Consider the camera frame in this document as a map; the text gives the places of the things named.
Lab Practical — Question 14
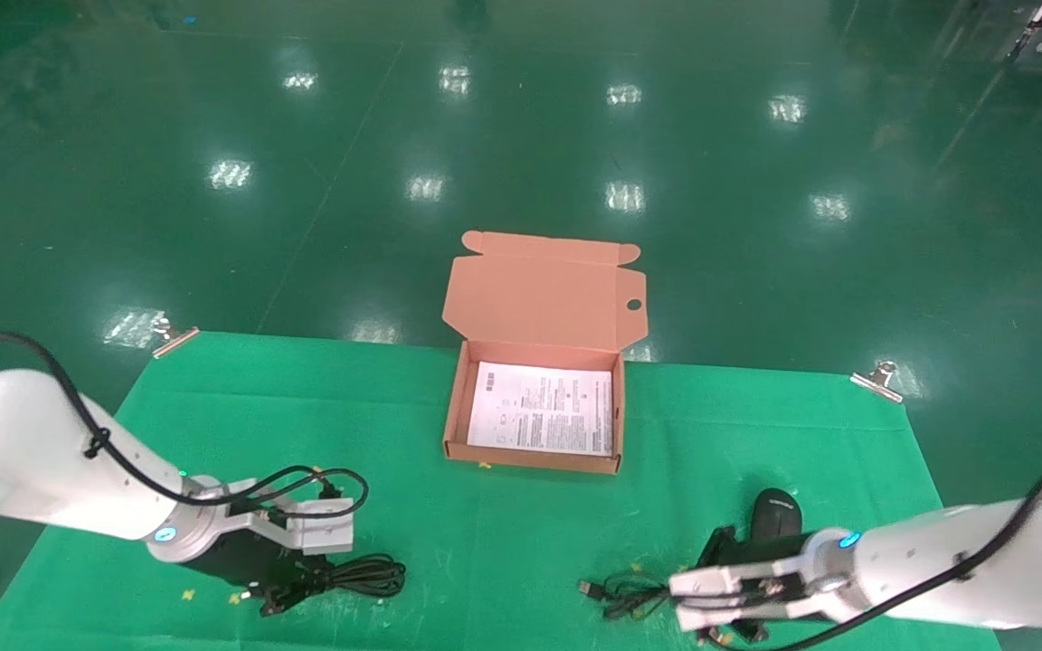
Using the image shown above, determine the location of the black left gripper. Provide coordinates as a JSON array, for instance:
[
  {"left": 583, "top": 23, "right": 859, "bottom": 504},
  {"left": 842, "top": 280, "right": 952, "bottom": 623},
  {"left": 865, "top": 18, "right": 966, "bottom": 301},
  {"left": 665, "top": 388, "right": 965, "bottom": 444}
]
[{"left": 186, "top": 529, "right": 341, "bottom": 618}]

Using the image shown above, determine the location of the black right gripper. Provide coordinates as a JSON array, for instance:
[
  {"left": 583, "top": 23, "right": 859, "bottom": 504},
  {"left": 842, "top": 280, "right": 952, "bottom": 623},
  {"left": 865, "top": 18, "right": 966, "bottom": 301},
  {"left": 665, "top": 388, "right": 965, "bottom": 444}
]
[{"left": 697, "top": 527, "right": 816, "bottom": 647}]

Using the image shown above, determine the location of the black data cable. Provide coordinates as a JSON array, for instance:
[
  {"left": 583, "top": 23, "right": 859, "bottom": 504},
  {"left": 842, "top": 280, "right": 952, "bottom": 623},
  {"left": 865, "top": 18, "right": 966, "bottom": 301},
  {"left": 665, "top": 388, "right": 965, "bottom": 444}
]
[{"left": 245, "top": 553, "right": 407, "bottom": 609}]

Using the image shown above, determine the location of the black computer mouse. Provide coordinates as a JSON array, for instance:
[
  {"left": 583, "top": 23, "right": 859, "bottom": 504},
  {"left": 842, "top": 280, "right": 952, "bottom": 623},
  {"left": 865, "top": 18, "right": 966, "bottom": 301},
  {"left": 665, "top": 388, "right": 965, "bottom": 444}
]
[{"left": 750, "top": 488, "right": 802, "bottom": 542}]

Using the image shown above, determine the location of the black mouse cable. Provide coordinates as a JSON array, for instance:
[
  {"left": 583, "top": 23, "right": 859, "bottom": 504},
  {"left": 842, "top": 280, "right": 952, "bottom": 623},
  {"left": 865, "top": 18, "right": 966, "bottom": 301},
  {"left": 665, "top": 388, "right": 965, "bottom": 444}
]
[{"left": 578, "top": 571, "right": 677, "bottom": 622}]

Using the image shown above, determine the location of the brown open cardboard box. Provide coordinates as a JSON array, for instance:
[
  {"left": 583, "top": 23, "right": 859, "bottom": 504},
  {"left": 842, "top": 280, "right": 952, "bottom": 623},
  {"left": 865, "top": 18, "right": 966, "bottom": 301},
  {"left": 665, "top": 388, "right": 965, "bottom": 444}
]
[{"left": 441, "top": 231, "right": 649, "bottom": 476}]

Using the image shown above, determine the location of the green table cloth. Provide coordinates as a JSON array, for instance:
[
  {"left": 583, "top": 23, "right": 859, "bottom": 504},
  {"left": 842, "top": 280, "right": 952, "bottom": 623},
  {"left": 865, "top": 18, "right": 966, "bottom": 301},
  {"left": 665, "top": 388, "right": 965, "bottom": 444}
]
[{"left": 0, "top": 330, "right": 1001, "bottom": 651}]

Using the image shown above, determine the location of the metal binder clip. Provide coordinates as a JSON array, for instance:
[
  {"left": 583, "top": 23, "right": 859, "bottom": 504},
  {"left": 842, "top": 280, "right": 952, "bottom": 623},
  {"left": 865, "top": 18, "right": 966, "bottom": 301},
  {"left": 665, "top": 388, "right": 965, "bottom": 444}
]
[
  {"left": 150, "top": 316, "right": 201, "bottom": 360},
  {"left": 849, "top": 360, "right": 904, "bottom": 403}
]

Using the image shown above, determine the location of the white printed instruction sheet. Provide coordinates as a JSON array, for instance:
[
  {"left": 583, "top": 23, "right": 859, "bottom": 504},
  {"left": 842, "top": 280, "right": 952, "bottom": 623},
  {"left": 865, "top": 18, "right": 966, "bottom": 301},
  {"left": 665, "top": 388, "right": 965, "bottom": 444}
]
[{"left": 467, "top": 362, "right": 615, "bottom": 456}]

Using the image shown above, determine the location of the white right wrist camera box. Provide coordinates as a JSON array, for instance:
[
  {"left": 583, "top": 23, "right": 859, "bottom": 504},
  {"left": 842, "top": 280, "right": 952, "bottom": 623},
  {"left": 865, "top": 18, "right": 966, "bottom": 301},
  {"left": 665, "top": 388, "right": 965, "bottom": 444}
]
[{"left": 668, "top": 553, "right": 825, "bottom": 634}]

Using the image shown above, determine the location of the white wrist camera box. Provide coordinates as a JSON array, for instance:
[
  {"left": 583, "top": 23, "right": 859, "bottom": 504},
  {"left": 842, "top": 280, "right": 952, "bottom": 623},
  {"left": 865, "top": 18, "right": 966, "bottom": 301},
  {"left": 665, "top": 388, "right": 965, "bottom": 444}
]
[
  {"left": 232, "top": 497, "right": 356, "bottom": 555},
  {"left": 668, "top": 553, "right": 825, "bottom": 634}
]

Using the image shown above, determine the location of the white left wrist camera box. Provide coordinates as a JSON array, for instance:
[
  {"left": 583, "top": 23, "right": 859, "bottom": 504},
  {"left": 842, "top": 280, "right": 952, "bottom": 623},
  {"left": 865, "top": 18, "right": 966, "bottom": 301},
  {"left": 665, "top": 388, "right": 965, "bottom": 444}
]
[{"left": 232, "top": 497, "right": 356, "bottom": 555}]

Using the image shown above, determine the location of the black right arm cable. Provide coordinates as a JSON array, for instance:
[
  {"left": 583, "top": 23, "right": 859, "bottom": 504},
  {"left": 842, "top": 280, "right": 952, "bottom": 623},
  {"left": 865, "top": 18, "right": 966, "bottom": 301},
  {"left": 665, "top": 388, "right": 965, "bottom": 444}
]
[{"left": 711, "top": 448, "right": 1042, "bottom": 651}]

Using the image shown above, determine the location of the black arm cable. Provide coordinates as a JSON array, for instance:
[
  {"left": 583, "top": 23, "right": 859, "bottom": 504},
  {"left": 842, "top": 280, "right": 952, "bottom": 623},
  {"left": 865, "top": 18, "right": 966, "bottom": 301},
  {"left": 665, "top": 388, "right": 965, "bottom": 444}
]
[
  {"left": 0, "top": 332, "right": 370, "bottom": 523},
  {"left": 711, "top": 448, "right": 1042, "bottom": 651}
]

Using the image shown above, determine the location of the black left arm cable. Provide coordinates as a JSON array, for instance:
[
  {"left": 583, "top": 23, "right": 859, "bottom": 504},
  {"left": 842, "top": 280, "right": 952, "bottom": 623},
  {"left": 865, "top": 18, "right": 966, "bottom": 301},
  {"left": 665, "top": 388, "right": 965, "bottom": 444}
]
[{"left": 0, "top": 332, "right": 370, "bottom": 523}]

